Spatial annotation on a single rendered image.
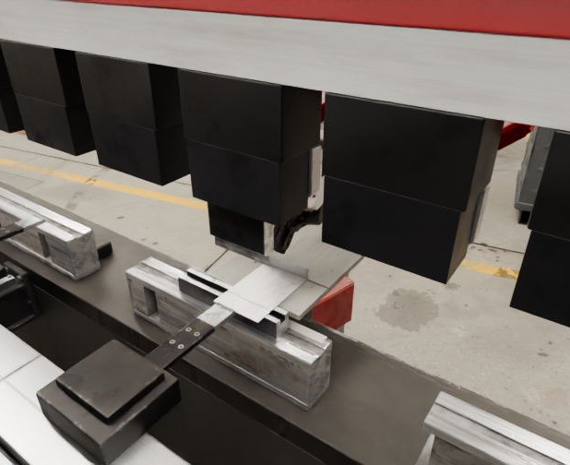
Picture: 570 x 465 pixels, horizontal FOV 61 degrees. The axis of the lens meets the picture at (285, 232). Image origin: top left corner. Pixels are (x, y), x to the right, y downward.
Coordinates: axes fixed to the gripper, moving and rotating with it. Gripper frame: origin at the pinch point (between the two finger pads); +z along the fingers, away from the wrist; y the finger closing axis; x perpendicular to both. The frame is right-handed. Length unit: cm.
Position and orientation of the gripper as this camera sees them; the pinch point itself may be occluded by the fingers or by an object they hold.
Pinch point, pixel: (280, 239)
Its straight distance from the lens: 75.4
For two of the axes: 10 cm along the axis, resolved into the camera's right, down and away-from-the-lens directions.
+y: 8.2, 2.9, -5.0
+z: -3.7, 9.3, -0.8
